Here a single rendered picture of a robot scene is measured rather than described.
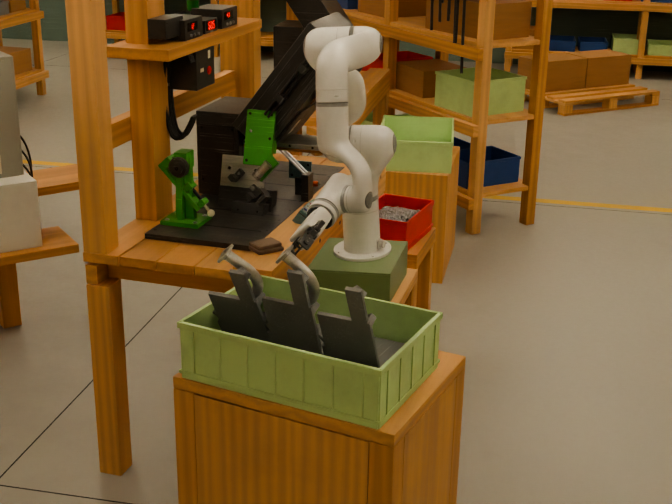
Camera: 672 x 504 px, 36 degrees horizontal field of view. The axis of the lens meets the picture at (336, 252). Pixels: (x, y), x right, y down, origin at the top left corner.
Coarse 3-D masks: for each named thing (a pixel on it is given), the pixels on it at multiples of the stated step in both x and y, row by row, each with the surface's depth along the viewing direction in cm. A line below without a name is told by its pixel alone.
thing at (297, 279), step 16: (288, 272) 267; (304, 288) 268; (272, 304) 278; (288, 304) 275; (304, 304) 272; (272, 320) 282; (288, 320) 279; (304, 320) 276; (272, 336) 287; (288, 336) 284; (304, 336) 281; (320, 352) 282
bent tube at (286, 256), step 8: (288, 248) 268; (280, 256) 270; (288, 256) 269; (288, 264) 270; (296, 264) 269; (304, 264) 270; (304, 272) 269; (312, 272) 271; (312, 280) 270; (312, 288) 272; (312, 296) 274; (312, 304) 277
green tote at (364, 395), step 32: (288, 288) 310; (320, 288) 305; (192, 320) 286; (384, 320) 298; (416, 320) 293; (192, 352) 282; (224, 352) 277; (256, 352) 272; (288, 352) 266; (416, 352) 277; (224, 384) 280; (256, 384) 275; (288, 384) 270; (320, 384) 265; (352, 384) 261; (384, 384) 259; (416, 384) 280; (352, 416) 263; (384, 416) 263
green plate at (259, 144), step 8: (248, 112) 391; (256, 112) 390; (248, 120) 391; (256, 120) 390; (264, 120) 389; (272, 120) 388; (248, 128) 391; (256, 128) 390; (264, 128) 389; (272, 128) 388; (248, 136) 391; (256, 136) 390; (264, 136) 390; (272, 136) 389; (248, 144) 392; (256, 144) 391; (264, 144) 390; (272, 144) 389; (248, 152) 392; (256, 152) 391; (264, 152) 390; (272, 152) 390; (248, 160) 392; (256, 160) 391; (264, 160) 390
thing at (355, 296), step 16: (352, 288) 258; (352, 304) 262; (320, 320) 272; (336, 320) 269; (352, 320) 266; (368, 320) 265; (336, 336) 274; (352, 336) 271; (368, 336) 268; (336, 352) 279; (352, 352) 276; (368, 352) 273
